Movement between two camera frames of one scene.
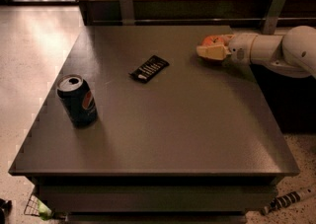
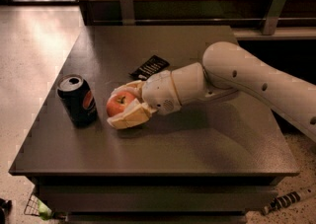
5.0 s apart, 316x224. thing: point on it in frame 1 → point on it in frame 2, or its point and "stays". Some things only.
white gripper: [240, 47] → [159, 92]
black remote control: [149, 69] stays
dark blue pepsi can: [78, 100] stays
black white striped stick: [281, 201] stays
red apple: [214, 40] → [118, 103]
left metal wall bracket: [126, 6] stays
